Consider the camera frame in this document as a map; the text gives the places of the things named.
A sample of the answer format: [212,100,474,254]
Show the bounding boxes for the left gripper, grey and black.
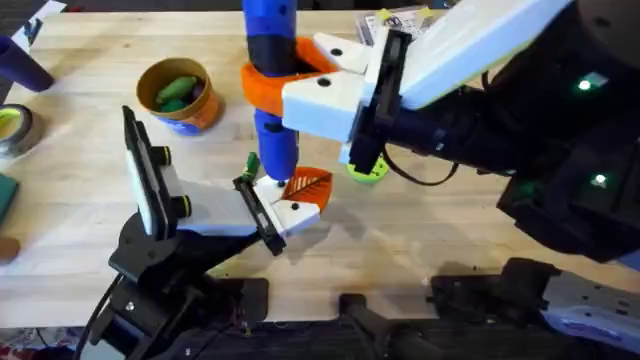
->
[151,145,334,257]

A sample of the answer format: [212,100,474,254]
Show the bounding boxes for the blue electric screwdriver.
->
[241,0,302,183]

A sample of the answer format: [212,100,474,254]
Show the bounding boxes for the small green toy vegetable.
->
[241,151,262,184]

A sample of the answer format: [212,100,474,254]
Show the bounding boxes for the clear plastic bag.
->
[355,6,437,47]

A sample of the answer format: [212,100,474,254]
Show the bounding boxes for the green disc with holes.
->
[345,154,391,185]

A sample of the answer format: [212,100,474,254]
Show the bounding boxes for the orange tub with toys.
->
[135,56,224,137]

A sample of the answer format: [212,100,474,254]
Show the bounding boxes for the green board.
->
[0,172,21,227]

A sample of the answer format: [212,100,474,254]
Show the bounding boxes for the roll of tape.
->
[0,103,36,159]

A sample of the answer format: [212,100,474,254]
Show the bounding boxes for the brown round disc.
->
[0,236,22,265]

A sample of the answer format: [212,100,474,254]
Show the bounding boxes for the white paper sheet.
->
[9,0,68,52]

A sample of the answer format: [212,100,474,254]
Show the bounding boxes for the purple cylinder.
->
[0,34,56,94]

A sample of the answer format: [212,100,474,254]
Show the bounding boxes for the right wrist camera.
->
[384,107,454,161]

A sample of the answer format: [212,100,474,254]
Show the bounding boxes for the black cable at right wrist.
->
[381,144,461,188]

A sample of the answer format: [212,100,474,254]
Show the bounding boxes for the black rail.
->
[164,277,551,360]

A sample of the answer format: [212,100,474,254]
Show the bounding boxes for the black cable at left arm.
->
[73,272,124,360]

